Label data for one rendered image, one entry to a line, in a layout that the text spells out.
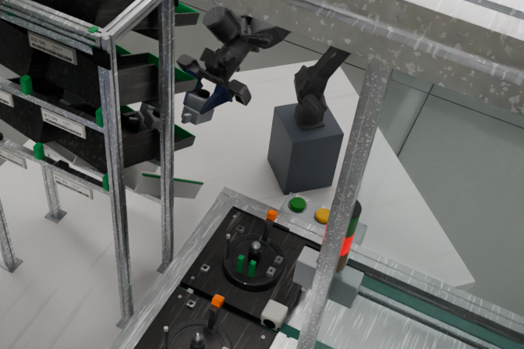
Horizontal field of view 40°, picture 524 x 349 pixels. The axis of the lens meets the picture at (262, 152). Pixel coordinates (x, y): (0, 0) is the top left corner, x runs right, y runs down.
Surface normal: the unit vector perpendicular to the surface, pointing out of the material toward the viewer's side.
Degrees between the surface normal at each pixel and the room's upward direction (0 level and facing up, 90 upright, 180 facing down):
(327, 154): 90
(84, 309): 0
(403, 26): 90
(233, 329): 0
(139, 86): 90
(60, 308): 0
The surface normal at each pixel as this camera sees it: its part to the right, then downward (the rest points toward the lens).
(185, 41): 0.09, -0.69
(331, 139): 0.32, 0.70
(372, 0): -0.44, 0.62
